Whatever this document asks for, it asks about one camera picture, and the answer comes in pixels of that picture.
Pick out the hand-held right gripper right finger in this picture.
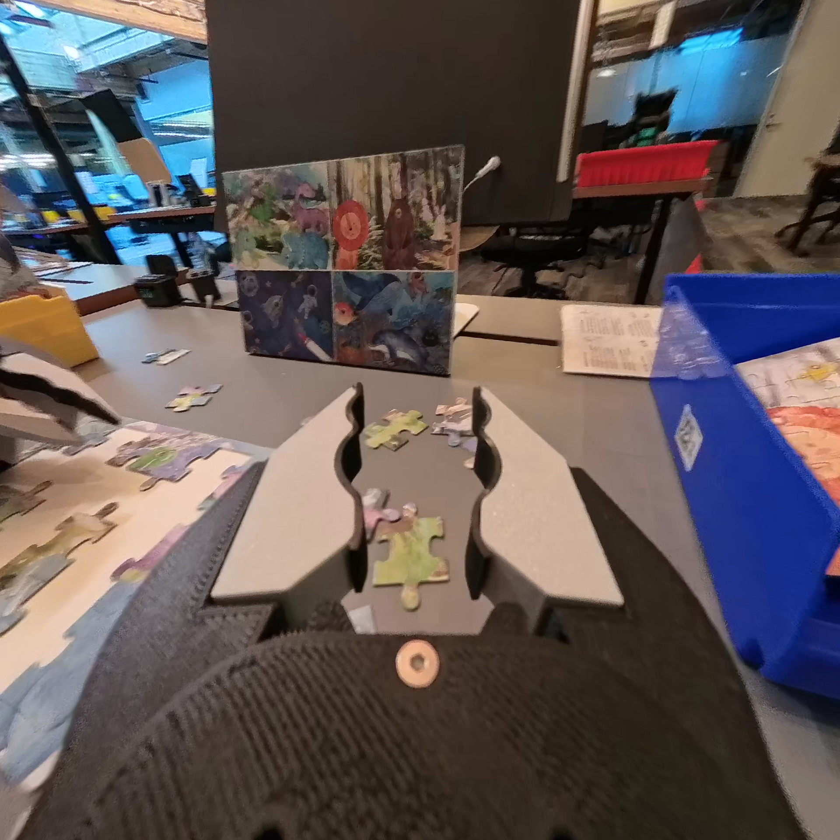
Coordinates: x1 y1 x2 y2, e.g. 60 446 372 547
465 387 624 634

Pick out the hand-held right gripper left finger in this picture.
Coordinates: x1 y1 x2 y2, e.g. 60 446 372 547
210 384 368 605

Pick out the paper instruction sheet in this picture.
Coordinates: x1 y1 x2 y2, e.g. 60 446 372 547
560 303 665 379

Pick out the purple blue puzzle piece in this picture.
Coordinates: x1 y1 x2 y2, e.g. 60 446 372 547
430 416 477 448

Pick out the white door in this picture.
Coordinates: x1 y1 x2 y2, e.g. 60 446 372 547
734 0 840 199

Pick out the puzzle board in bin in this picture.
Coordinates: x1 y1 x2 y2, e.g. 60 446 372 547
732 340 840 508

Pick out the sea animal puzzle board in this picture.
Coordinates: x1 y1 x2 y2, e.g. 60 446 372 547
0 230 42 298

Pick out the green blue puzzle piece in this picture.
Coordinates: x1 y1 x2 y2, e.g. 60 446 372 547
0 500 120 595

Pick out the green tan puzzle piece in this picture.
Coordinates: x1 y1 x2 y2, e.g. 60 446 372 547
371 504 452 613

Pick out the green yellow puzzle piece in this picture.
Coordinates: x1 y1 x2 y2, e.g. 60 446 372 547
362 409 429 453

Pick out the black display device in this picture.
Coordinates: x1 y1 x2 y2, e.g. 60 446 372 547
133 255 186 309

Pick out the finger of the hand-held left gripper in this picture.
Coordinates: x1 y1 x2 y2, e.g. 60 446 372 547
0 386 84 448
0 340 123 425

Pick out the white monitor cable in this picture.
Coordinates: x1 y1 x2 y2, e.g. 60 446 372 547
462 155 504 195

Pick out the yellow plastic bin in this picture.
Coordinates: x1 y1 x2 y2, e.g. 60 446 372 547
0 293 101 370

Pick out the black office chair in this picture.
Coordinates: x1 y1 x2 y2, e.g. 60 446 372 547
484 225 593 301
776 150 840 255

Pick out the pink yellow blue puzzle piece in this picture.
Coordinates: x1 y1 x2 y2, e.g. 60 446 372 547
164 383 224 413

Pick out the teal dinosaur puzzle piece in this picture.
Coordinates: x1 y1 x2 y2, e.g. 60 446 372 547
0 479 55 526

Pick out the black charger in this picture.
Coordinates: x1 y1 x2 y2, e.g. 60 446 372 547
186 265 222 307

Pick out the dinosaur puzzle tray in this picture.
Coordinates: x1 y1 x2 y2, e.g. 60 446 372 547
0 419 271 791

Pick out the purple green puzzle piece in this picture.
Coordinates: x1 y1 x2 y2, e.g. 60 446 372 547
128 440 223 492

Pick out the red crate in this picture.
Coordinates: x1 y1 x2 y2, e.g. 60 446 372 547
573 140 721 189

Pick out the black machine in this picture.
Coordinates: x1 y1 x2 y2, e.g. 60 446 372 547
619 91 678 150

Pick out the black monitor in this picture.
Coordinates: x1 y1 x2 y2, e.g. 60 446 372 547
205 0 597 228

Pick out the illustrated puzzle box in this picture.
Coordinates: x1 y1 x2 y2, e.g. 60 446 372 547
222 144 467 377

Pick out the blue plastic bin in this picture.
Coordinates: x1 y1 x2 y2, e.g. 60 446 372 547
648 272 840 701

